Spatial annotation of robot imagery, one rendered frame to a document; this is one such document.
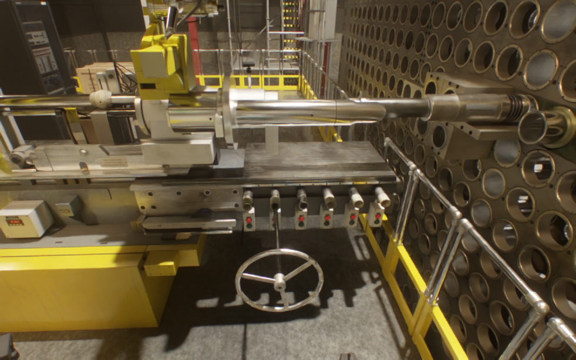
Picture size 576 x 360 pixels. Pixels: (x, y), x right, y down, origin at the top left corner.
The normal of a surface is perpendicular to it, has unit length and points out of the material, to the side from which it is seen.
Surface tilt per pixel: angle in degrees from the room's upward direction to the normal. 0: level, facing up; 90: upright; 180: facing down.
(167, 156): 90
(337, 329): 0
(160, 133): 68
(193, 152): 90
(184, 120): 90
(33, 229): 90
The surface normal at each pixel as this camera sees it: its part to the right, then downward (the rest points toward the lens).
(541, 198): -1.00, 0.02
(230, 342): 0.01, -0.87
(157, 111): 0.07, 0.36
